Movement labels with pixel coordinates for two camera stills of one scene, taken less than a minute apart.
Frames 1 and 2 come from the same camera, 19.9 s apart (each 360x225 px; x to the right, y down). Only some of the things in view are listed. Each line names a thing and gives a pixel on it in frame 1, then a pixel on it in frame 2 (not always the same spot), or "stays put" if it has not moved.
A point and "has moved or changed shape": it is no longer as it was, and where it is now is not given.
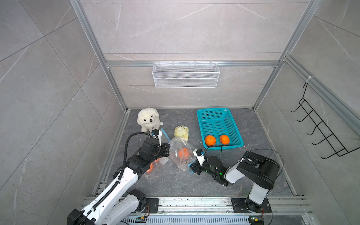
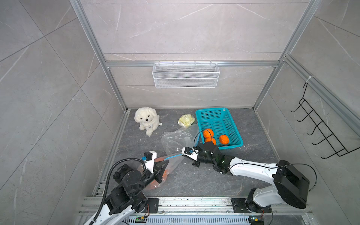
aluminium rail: (290, 205) stays put
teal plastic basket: (219, 122) stays put
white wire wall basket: (185, 75) stays put
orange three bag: (210, 140) to (224, 139)
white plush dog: (149, 119) stays put
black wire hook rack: (339, 149) stays put
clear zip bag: (181, 153) to (174, 141)
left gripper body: (160, 152) to (145, 179)
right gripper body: (205, 168) to (202, 158)
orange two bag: (224, 139) to (208, 133)
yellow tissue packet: (182, 131) to (186, 120)
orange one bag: (183, 153) has moved or changed shape
